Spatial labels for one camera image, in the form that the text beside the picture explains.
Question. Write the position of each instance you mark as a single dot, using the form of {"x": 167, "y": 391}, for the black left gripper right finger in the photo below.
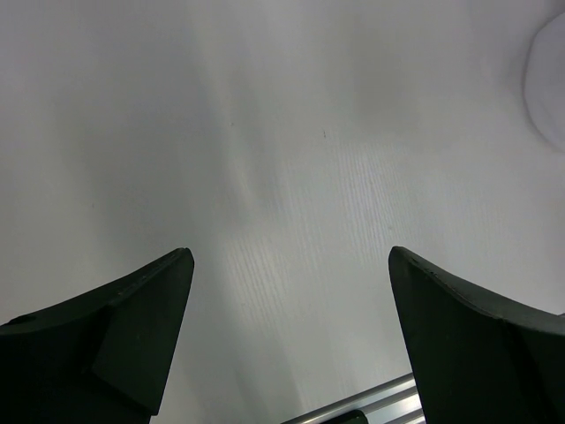
{"x": 476, "y": 356}

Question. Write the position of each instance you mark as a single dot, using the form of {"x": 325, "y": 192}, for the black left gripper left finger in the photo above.
{"x": 101, "y": 357}

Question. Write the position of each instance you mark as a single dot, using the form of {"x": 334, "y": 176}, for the white pink-trimmed laundry bag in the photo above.
{"x": 544, "y": 82}

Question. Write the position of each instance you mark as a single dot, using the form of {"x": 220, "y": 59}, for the aluminium front rail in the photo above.
{"x": 395, "y": 401}

